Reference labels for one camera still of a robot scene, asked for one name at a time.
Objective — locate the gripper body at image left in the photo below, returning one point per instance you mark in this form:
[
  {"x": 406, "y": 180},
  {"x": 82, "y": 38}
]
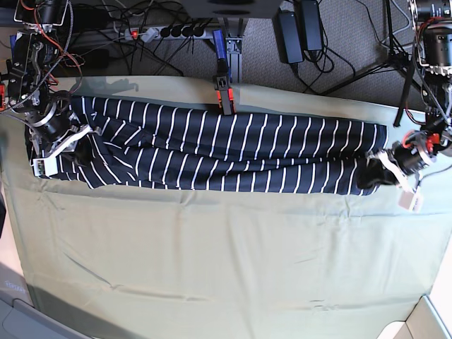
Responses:
[{"x": 48, "y": 136}]

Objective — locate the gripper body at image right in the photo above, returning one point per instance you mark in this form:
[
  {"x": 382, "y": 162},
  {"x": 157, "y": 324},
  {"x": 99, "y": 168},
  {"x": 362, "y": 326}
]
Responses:
[{"x": 407, "y": 160}]

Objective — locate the navy white striped T-shirt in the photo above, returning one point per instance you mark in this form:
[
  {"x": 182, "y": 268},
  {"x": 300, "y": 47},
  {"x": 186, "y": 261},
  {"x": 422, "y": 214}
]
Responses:
[{"x": 162, "y": 147}]

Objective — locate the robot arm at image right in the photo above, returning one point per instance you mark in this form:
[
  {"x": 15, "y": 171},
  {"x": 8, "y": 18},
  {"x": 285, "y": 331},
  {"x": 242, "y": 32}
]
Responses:
[{"x": 430, "y": 59}]

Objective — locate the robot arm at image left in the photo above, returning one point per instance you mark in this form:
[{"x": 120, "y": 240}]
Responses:
[{"x": 41, "y": 45}]

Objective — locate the blue left clamp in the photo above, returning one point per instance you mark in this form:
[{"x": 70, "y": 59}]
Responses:
[{"x": 8, "y": 40}]

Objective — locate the grey power strip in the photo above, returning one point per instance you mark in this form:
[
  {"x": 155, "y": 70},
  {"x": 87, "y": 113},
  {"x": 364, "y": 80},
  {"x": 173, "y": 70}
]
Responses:
[{"x": 172, "y": 32}]

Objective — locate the orange black centre clamp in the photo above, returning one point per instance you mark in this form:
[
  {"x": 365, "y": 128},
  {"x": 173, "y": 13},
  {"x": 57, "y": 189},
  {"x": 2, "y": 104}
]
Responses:
[{"x": 222, "y": 77}]

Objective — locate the black power adapter right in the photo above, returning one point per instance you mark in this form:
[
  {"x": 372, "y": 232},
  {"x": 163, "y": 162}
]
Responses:
[{"x": 310, "y": 26}]

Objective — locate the black power adapter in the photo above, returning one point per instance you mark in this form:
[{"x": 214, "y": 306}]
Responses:
[
  {"x": 287, "y": 37},
  {"x": 310, "y": 26}
]

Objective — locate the black power adapter left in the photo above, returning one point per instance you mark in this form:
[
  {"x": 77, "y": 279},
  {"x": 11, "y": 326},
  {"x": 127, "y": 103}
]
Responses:
[{"x": 287, "y": 37}]

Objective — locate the grey bin corner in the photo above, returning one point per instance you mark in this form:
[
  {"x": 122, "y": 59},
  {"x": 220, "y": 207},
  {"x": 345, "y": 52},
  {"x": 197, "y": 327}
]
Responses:
[{"x": 20, "y": 320}]

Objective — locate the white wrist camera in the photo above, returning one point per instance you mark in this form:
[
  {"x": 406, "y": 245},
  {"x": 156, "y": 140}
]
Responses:
[
  {"x": 411, "y": 201},
  {"x": 45, "y": 166}
]

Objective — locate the aluminium frame post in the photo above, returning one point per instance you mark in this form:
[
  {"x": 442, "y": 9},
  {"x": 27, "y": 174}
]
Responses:
[{"x": 233, "y": 30}]

